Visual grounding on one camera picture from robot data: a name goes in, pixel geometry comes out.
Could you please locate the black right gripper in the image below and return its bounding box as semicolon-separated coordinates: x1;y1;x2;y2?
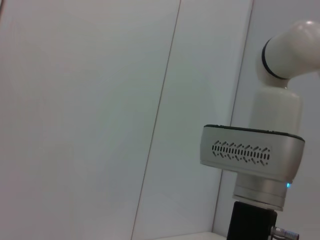
226;201;278;240

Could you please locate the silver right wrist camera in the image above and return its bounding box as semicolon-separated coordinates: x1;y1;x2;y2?
199;124;306;181

